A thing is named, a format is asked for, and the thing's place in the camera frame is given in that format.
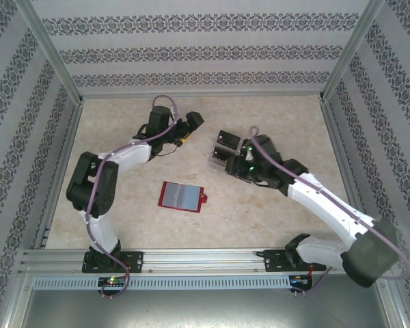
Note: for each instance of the black credit card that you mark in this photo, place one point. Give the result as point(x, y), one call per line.
point(229, 138)
point(225, 153)

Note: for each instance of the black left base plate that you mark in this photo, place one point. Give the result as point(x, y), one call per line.
point(135, 261)

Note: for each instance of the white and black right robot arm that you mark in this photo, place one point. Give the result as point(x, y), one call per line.
point(328, 205)

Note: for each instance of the circuit board with green light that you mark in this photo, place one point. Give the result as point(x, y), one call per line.
point(112, 281)

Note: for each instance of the small circuit board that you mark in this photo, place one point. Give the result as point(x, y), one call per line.
point(299, 280)

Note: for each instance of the aluminium side rail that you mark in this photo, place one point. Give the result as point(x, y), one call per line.
point(63, 171)
point(339, 153)

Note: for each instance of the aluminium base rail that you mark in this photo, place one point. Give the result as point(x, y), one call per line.
point(205, 259)

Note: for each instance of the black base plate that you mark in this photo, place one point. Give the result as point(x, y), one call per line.
point(271, 261)
point(135, 261)

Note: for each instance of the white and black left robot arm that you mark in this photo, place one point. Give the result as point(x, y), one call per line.
point(99, 235)

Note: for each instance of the aluminium frame post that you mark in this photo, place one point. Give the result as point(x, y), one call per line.
point(53, 51)
point(351, 51)

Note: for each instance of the red card holder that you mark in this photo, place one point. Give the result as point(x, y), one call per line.
point(181, 196)

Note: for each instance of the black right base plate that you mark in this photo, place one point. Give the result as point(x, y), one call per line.
point(271, 261)

